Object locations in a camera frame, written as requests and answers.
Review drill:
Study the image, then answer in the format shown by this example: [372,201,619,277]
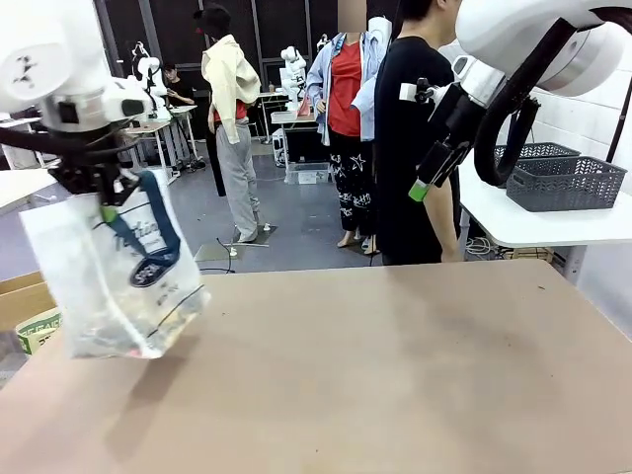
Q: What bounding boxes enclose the brown cardboard box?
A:
[0,270,58,331]

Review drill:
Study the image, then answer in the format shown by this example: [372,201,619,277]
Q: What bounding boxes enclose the white side table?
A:
[457,157,632,286]

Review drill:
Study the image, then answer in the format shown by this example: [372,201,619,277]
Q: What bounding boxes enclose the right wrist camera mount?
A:
[398,77,440,104]

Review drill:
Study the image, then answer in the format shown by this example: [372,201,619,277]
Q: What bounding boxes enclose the black hose of right arm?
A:
[472,17,584,188]

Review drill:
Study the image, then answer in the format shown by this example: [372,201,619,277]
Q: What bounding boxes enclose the small white background robot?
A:
[128,41,172,119]

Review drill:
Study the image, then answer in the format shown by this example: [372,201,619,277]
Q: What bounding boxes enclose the metal mannequin base plate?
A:
[193,244,237,262]

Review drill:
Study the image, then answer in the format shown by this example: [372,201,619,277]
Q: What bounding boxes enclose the white cables under side table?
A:
[466,236,501,259]

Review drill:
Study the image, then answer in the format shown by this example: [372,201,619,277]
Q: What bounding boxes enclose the green and white carton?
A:
[16,309,65,356]

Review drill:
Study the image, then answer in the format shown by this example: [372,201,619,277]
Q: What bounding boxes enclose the clear plastic storage box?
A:
[284,161,331,186]

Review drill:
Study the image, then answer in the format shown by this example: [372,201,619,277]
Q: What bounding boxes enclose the white table with pole leg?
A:
[0,167,61,218]

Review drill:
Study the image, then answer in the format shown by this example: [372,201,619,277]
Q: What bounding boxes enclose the black hose of arm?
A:
[0,126,127,160]
[472,17,584,188]

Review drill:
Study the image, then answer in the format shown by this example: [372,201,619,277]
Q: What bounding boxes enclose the seated background person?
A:
[162,62,206,172]

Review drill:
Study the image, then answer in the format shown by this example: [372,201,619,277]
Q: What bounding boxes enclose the black hose of left arm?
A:
[0,126,127,160]

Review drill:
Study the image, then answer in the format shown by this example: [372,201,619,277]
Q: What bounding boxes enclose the background desk with white frame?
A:
[123,103,198,185]

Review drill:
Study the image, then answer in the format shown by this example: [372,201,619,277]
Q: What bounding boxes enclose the person's right forearm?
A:
[425,183,463,253]

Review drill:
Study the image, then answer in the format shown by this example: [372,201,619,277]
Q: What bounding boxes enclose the black floor cable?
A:
[197,236,239,276]

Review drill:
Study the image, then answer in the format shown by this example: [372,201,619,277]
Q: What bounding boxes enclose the grey plastic lattice basket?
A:
[493,141,582,172]
[506,155,628,212]

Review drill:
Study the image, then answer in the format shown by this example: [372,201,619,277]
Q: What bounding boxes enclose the person in black t-shirt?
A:
[373,0,463,267]

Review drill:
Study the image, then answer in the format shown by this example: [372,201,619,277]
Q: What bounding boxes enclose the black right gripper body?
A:
[428,82,488,149]

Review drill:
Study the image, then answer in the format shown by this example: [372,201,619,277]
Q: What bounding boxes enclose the white shopping bag navy handles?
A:
[18,169,212,360]

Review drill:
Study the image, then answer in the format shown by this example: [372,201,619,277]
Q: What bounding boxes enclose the mannequin with cream jacket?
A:
[195,3,262,244]

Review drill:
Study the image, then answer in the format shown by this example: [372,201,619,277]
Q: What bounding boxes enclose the background desk with black panel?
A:
[270,111,318,167]

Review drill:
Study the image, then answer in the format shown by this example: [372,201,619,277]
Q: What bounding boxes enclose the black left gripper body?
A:
[46,146,140,206]

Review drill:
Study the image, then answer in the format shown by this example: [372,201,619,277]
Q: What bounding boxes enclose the figure in red top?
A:
[305,0,392,256]

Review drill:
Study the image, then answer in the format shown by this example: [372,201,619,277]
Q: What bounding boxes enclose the wooden crate under side table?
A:
[508,246,555,262]

